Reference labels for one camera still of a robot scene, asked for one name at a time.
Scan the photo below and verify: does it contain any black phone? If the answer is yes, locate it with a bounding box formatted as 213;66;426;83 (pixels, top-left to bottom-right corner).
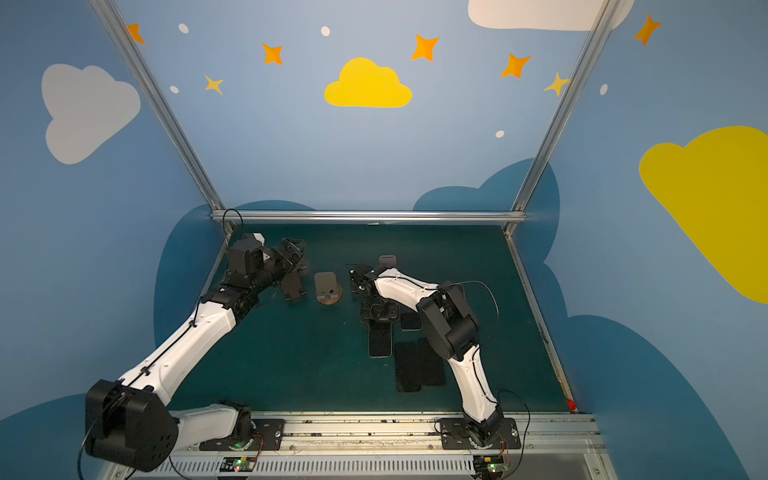
417;338;446;387
368;324;393;359
394;342;422;393
400;311;422;331

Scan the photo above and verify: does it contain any black folding phone stand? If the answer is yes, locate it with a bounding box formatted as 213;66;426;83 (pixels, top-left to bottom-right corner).
280;272;306;303

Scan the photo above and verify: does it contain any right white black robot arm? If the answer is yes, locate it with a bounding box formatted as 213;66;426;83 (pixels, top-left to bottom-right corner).
349;264;504;448

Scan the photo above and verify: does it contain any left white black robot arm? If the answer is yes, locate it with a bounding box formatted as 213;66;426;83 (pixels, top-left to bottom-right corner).
78;234;306;472

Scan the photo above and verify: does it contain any grey back right phone stand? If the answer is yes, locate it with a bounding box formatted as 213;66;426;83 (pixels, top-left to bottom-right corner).
379;255;397;270

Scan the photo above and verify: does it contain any brown round phone stand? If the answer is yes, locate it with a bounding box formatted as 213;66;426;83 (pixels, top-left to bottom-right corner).
314;271;343;306

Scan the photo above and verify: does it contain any right controller board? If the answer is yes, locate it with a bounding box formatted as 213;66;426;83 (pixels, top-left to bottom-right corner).
471;456;509;480

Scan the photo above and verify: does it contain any controller board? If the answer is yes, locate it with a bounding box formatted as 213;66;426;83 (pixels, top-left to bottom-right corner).
471;456;509;480
219;457;257;474

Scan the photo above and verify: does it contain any left controller board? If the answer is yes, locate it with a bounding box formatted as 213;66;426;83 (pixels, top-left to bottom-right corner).
219;457;257;474

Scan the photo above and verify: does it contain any back aluminium frame bar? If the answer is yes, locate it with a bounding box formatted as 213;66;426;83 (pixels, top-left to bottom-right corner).
235;209;526;223

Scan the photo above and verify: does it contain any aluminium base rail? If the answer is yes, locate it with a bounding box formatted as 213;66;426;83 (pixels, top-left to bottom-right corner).
98;412;618;479

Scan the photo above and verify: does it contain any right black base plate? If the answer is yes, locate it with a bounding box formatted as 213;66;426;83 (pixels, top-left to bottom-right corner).
434;417;522;450

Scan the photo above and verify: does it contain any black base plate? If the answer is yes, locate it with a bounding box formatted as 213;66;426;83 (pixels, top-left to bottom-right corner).
434;417;522;450
199;418;285;452

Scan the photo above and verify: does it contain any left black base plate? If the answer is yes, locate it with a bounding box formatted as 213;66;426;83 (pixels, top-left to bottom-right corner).
199;418;285;452

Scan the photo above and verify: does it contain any left aluminium frame post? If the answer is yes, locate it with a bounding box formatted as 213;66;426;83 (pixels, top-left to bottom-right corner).
90;0;226;223

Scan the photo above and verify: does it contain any aluminium frame post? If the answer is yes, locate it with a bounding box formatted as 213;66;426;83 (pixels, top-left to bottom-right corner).
90;0;226;223
503;0;623;240

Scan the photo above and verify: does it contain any right aluminium frame post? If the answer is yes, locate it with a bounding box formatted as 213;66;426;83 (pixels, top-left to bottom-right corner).
503;0;623;240

